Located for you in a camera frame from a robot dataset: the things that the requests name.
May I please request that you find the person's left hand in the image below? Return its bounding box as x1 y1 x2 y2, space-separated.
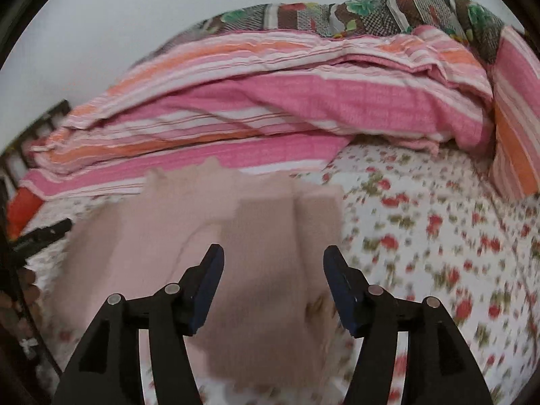
0 267 42 339

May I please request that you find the dark patterned floral blanket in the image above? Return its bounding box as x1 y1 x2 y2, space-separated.
136 0 504 64

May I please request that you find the pink knit sweater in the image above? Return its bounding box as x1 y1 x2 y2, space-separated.
51 160 343 388

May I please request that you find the red embroidered pillow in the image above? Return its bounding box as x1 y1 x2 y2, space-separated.
6 187 44 240

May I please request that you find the pink orange striped quilt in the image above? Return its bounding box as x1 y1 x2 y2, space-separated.
22 26 539 200

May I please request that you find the dark wooden headboard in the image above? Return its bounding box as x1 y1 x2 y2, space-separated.
1 100 72 202

